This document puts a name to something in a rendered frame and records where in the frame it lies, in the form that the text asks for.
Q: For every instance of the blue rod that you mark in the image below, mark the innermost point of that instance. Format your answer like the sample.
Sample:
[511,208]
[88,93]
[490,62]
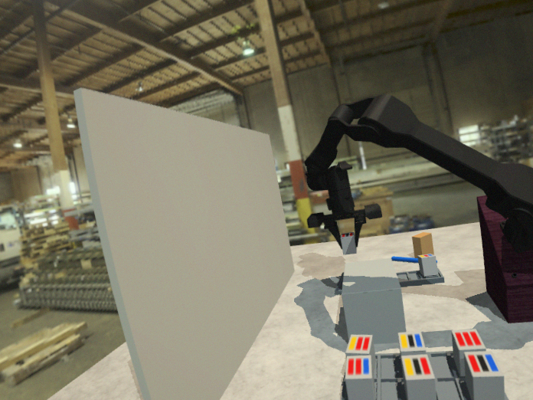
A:
[410,259]

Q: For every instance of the grey flat panel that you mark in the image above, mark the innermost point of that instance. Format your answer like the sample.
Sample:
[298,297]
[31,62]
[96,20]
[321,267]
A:
[194,237]

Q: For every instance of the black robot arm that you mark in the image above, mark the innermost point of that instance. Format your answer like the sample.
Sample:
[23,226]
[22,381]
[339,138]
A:
[388,122]

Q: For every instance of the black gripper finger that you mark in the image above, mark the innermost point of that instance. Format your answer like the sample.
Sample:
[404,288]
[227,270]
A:
[358,225]
[335,231]

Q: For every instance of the brown rectangular block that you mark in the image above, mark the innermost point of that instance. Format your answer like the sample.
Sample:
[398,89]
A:
[422,244]

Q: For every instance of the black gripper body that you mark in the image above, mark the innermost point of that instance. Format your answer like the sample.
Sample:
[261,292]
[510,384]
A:
[342,208]

